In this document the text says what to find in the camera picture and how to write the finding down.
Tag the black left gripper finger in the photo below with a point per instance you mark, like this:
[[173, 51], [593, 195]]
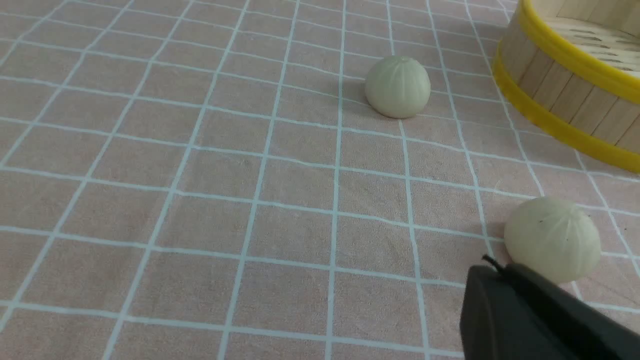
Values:
[[513, 313]]

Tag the white steamed bun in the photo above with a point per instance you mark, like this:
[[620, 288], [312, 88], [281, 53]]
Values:
[[398, 87], [553, 237]]

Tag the bamboo steamer tray yellow rims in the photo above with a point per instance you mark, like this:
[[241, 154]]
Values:
[[571, 67]]

